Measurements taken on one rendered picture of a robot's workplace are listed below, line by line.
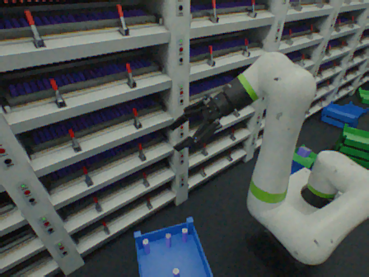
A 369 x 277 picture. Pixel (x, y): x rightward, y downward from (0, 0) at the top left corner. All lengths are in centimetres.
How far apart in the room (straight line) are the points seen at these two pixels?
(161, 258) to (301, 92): 65
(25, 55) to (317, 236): 96
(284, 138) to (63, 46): 68
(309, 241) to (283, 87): 44
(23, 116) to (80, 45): 29
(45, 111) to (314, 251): 91
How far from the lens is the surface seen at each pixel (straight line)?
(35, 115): 86
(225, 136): 161
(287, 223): 78
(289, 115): 58
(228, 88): 68
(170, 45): 97
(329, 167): 109
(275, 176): 70
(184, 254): 84
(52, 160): 96
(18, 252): 125
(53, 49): 80
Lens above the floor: 123
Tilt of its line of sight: 36 degrees down
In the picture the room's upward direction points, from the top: straight up
